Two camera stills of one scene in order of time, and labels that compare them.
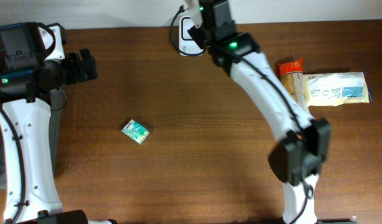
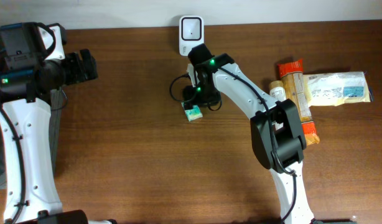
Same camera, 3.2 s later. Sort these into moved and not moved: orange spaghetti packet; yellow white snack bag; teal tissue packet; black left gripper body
Moved: teal tissue packet
Not moved: orange spaghetti packet; yellow white snack bag; black left gripper body
